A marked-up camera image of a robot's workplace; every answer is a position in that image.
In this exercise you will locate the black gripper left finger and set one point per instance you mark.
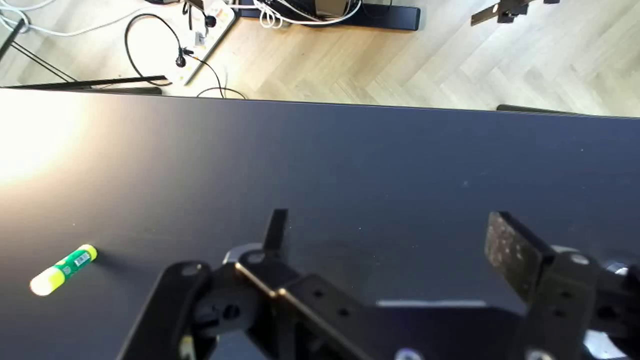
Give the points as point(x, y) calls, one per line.
point(275, 232)

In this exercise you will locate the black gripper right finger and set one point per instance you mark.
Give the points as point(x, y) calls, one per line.
point(516, 252)

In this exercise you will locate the green yellow glue stick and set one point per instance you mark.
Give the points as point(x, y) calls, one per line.
point(57, 275)

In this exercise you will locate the black desk foot bar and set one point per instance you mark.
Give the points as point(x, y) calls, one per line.
point(329, 12)

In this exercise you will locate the black chair base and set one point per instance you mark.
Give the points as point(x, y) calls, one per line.
point(504, 10)

